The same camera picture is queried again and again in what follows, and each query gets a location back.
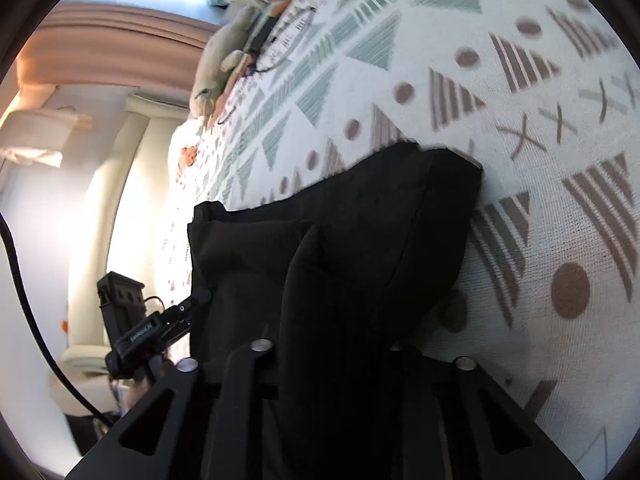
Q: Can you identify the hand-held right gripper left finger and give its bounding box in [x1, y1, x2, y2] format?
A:
[65, 337, 281, 480]

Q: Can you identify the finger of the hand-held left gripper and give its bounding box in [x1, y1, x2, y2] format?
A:
[160, 287, 213, 346]

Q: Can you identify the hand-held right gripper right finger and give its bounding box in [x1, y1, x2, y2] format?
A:
[390, 342, 583, 480]

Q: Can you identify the black large garment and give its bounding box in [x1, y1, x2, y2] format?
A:
[187, 141, 483, 480]

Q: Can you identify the orange bed sheet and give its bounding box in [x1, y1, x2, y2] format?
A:
[177, 50, 256, 173]

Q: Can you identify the beige draped cloth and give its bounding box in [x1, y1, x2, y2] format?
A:
[0, 107, 93, 167]

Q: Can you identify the cream plush toy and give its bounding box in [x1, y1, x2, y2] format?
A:
[189, 5, 261, 121]

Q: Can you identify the black pouch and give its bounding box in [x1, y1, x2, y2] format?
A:
[247, 15, 278, 56]

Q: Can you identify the white geometric patterned blanket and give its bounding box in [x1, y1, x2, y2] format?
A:
[160, 0, 640, 480]

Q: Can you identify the pink curtain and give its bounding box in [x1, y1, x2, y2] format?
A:
[17, 2, 221, 86]

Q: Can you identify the thick black gripper cable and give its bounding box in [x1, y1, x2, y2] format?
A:
[0, 212, 116, 428]

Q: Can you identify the cream padded bed frame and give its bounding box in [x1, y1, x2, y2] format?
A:
[47, 95, 201, 411]

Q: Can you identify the thin black cable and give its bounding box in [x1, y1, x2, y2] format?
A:
[215, 5, 317, 126]

